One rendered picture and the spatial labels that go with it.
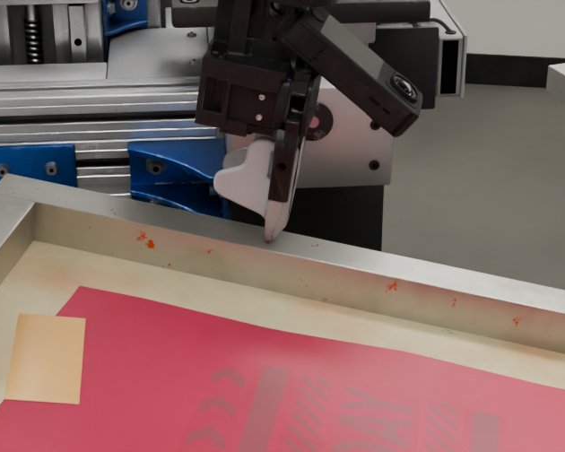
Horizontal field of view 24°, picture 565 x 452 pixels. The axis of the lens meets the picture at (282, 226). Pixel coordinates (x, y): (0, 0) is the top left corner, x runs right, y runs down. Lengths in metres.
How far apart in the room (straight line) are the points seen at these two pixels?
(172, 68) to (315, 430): 0.48
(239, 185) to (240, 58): 0.10
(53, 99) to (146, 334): 0.32
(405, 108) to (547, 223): 2.75
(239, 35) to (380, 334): 0.25
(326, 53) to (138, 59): 0.38
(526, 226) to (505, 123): 0.77
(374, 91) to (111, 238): 0.24
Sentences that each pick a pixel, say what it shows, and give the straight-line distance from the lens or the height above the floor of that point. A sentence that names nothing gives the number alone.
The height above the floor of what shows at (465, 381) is 1.06.
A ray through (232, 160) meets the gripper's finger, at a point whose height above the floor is 1.18.
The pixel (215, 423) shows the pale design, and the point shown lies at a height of 1.08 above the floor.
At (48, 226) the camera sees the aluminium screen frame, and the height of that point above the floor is 1.12.
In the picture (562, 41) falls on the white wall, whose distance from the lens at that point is 4.65.
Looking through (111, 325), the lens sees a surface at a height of 1.10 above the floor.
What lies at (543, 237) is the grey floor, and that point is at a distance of 3.60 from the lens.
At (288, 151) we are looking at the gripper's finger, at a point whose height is 1.21.
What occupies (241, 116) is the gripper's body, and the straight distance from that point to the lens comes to 0.95.
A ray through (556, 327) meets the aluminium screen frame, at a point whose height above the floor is 1.07.
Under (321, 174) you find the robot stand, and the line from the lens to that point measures 1.09.
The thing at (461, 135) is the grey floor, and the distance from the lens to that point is 4.23.
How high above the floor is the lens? 1.58
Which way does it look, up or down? 26 degrees down
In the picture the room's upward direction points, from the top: straight up
